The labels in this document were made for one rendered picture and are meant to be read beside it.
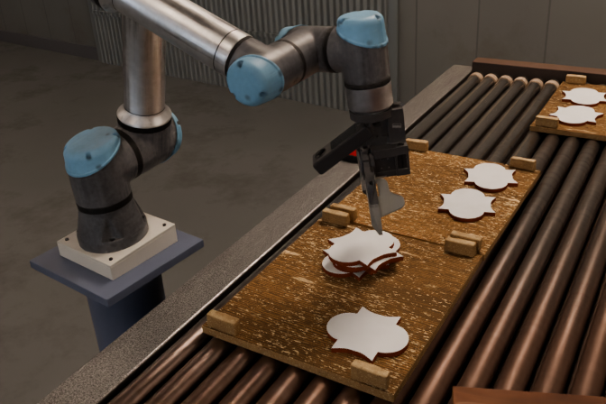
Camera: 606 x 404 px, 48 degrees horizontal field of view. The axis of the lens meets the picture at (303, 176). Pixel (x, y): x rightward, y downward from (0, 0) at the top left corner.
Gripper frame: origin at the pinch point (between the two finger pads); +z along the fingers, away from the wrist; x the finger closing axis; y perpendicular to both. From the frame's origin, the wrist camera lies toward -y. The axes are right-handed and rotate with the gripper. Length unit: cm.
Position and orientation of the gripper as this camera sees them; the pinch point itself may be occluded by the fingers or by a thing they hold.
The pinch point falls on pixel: (371, 215)
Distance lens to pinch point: 120.5
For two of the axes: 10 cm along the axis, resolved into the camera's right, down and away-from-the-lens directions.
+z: 1.5, 9.0, 4.2
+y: 9.9, -1.5, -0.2
